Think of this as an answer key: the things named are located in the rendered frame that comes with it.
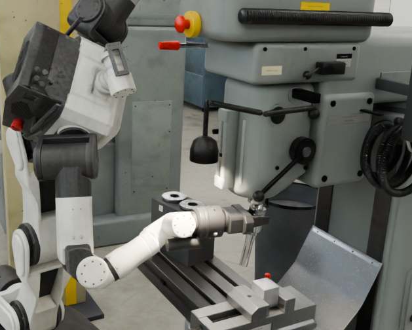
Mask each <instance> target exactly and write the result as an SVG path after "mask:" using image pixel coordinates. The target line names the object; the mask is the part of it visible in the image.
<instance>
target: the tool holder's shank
mask: <svg viewBox="0 0 412 330"><path fill-rule="evenodd" d="M256 236H257V234H256V233H251V234H246V239H245V243H244V248H243V251H242V256H241V258H240V263H239V265H240V266H242V267H247V266H248V261H249V259H250V254H251V251H252V246H253V242H254V240H255V237H256Z"/></svg>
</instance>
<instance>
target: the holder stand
mask: <svg viewBox="0 0 412 330"><path fill-rule="evenodd" d="M198 206H206V204H205V203H204V202H202V201H199V200H194V199H192V198H189V197H188V196H187V195H186V194H185V193H182V192H166V193H164V194H163V195H162V196H157V197H153V198H152V201H151V224H152V223H154V222H155V221H156V220H158V219H160V218H161V217H162V216H164V215H166V214H167V213H174V212H183V211H191V210H192V209H193V208H194V207H198ZM214 240H215V238H211V239H208V238H204V239H202V248H200V249H188V250H181V251H169V252H167V250H166V246H165V244H164V245H163V246H162V247H161V248H160V251H162V252H163V253H165V254H167V255H169V256H170V257H172V258H173V259H175V260H177V261H179V262H180V263H182V264H183V265H185V266H188V267H189V266H193V265H195V264H198V263H201V262H204V261H207V260H210V259H213V258H214Z"/></svg>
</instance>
